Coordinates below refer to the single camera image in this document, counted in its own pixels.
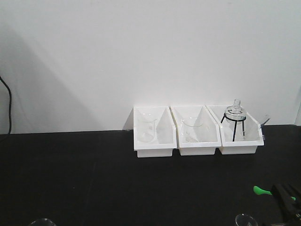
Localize glass beaker bottom right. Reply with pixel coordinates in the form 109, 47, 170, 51
235, 213, 258, 226

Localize clear glass tube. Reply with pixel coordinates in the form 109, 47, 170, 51
259, 114, 271, 127

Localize wide clear glass beaker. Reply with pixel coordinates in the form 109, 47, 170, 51
182, 117, 204, 143

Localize black wire tripod stand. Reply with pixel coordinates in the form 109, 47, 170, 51
221, 113, 246, 142

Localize glass flask on stand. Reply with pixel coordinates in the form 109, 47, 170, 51
225, 99, 246, 129

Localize glass beaker bottom left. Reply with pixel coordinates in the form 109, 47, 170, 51
28, 218, 56, 226

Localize right white plastic bin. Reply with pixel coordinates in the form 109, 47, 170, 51
207, 105, 264, 154

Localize middle white plastic bin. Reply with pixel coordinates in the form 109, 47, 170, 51
170, 105, 222, 156

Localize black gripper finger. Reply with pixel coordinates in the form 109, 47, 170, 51
271, 184, 297, 221
283, 184, 301, 200

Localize white plastic bin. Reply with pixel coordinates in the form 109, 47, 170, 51
133, 106, 177, 158
170, 105, 222, 156
207, 105, 264, 154

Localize left white plastic bin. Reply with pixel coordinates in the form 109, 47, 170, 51
133, 106, 177, 158

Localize tall clear glass beaker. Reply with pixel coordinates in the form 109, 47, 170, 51
137, 113, 157, 143

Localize black cable on wall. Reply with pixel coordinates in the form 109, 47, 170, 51
0, 75, 13, 135

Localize green plastic spoon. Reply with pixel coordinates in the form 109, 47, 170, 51
253, 185, 296, 201

